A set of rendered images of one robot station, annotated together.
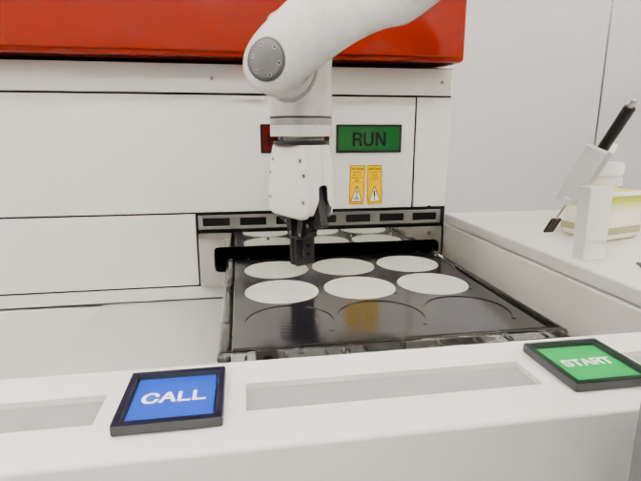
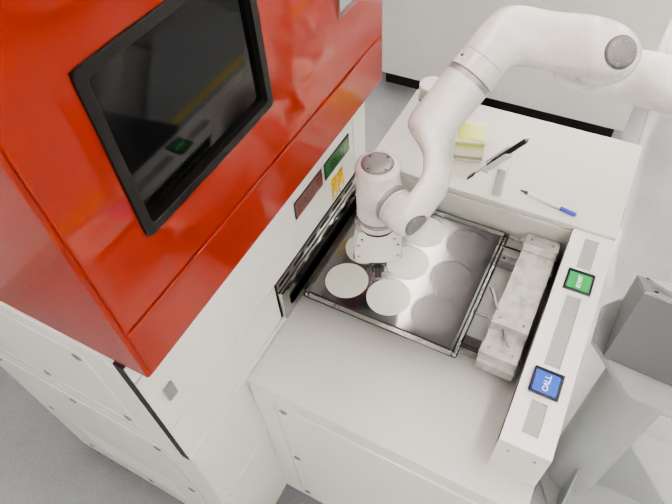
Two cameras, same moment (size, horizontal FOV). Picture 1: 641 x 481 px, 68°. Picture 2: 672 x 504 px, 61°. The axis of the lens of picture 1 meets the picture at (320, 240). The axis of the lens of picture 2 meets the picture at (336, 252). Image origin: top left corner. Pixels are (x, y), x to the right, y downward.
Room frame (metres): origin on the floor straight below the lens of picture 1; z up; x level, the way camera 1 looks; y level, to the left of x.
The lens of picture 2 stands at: (0.23, 0.67, 1.97)
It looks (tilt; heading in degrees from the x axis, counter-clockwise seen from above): 51 degrees down; 311
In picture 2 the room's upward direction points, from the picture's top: 5 degrees counter-clockwise
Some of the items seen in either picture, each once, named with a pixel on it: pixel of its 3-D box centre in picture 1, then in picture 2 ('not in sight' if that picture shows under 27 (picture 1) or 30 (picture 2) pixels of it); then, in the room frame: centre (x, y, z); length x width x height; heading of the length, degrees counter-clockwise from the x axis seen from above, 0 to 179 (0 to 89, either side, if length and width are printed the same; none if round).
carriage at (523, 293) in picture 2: not in sight; (518, 305); (0.38, -0.12, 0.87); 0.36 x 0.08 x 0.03; 99
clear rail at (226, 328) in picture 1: (228, 297); (376, 322); (0.60, 0.12, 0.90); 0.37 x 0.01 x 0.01; 9
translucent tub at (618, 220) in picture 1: (601, 212); (469, 142); (0.68, -0.40, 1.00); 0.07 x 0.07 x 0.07; 25
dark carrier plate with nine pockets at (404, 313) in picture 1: (359, 288); (407, 263); (0.64, -0.05, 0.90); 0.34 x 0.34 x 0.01; 9
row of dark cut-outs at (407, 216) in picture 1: (323, 219); (323, 221); (0.85, -0.01, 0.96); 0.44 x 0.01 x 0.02; 99
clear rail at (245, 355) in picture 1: (403, 345); (482, 290); (0.46, -0.08, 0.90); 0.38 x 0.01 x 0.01; 99
